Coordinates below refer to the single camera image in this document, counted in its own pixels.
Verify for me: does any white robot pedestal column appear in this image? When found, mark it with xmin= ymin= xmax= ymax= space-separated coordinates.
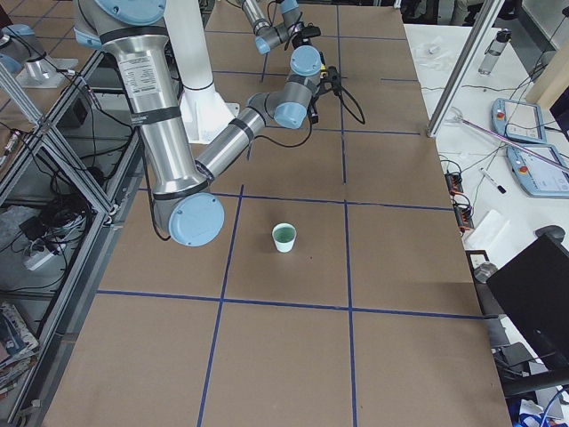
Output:
xmin=164 ymin=0 xmax=240 ymax=144

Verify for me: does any green plastic cup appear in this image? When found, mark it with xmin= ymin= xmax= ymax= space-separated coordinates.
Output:
xmin=271 ymin=222 xmax=297 ymax=254

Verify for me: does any long metal grabber stick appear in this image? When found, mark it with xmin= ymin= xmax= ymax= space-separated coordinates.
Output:
xmin=451 ymin=107 xmax=569 ymax=174

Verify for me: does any black monitor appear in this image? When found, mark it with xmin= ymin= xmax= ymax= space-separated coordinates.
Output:
xmin=487 ymin=235 xmax=568 ymax=369

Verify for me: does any black marker pen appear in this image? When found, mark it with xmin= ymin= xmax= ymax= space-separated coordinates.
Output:
xmin=479 ymin=167 xmax=507 ymax=194

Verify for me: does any aluminium frame post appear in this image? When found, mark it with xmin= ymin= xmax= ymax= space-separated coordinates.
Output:
xmin=427 ymin=0 xmax=504 ymax=138

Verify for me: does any near blue teach pendant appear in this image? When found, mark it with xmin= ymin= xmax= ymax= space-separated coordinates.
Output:
xmin=507 ymin=147 xmax=568 ymax=198

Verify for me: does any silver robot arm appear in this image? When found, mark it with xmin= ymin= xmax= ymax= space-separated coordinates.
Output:
xmin=74 ymin=1 xmax=322 ymax=246
xmin=236 ymin=0 xmax=305 ymax=55

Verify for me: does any clear water bottle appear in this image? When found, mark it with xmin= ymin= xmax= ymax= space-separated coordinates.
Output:
xmin=478 ymin=28 xmax=512 ymax=76

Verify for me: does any blue teach pendant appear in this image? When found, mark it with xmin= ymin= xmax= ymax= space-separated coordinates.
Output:
xmin=491 ymin=98 xmax=547 ymax=143
xmin=507 ymin=147 xmax=568 ymax=198

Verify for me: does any far blue teach pendant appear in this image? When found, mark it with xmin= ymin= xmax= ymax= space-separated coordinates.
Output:
xmin=491 ymin=98 xmax=547 ymax=143

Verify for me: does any stack of magazines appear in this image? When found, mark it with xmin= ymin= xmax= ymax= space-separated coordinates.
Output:
xmin=1 ymin=301 xmax=39 ymax=395

